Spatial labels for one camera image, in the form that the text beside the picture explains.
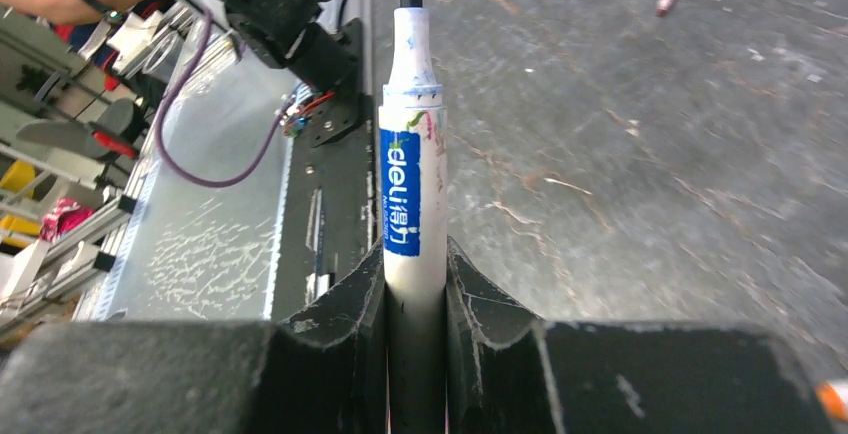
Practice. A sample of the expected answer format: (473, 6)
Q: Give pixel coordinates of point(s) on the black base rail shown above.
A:
(329, 216)

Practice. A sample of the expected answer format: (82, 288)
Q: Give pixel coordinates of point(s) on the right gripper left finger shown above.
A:
(322, 370)

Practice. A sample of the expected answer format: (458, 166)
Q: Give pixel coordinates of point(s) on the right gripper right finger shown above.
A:
(512, 371)

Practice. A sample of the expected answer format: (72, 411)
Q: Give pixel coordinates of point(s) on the aluminium frame rail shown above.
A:
(55, 230)

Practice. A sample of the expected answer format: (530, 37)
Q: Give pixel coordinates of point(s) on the white pen blue ends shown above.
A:
(413, 164)

